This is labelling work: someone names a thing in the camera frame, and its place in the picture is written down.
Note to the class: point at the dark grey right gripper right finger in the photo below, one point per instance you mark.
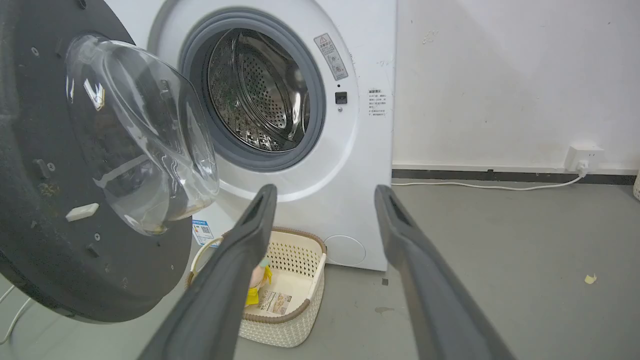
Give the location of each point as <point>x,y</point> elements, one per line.
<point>435,300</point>

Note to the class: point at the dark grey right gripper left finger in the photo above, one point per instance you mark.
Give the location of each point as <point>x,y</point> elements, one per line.
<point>220,295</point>

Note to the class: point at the white front-load washing machine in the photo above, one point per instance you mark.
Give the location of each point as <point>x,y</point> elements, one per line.
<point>345,165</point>

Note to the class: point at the black round washing machine door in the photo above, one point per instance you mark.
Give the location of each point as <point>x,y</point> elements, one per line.
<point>75,165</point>

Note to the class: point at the yellow doll toy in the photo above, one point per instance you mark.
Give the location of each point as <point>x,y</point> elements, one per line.
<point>259,282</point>

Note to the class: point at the cream woven laundry basket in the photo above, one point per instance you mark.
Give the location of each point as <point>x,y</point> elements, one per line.
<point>290,295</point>

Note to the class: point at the yellow paper scrap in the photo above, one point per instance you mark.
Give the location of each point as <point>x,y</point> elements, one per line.
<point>590,279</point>

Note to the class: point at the white wicker basket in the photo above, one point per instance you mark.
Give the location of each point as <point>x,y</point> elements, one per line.
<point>637,186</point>

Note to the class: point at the white wall power socket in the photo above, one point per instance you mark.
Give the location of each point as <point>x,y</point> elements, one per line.
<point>583,157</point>

